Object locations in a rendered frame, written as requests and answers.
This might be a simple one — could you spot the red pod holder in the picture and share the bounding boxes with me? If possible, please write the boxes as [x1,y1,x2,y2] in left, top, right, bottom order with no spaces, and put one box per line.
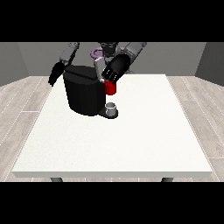
[104,80,117,96]

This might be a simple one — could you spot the pale grey machine lid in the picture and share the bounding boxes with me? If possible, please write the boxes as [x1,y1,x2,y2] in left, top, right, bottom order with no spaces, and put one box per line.
[94,56,108,82]

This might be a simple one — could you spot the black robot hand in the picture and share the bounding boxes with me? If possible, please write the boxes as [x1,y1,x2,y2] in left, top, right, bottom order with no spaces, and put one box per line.
[47,60,67,88]
[101,53,131,85]

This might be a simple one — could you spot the grey robot trunk purple rings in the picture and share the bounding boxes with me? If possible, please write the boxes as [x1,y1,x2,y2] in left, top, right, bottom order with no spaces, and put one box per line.
[90,42,126,63]

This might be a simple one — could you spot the small grey cup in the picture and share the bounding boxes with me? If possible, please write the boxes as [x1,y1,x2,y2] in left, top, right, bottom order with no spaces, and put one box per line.
[105,101,118,116]

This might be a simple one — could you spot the black coffee machine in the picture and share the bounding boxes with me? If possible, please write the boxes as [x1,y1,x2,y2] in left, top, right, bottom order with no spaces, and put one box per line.
[62,65,119,119]

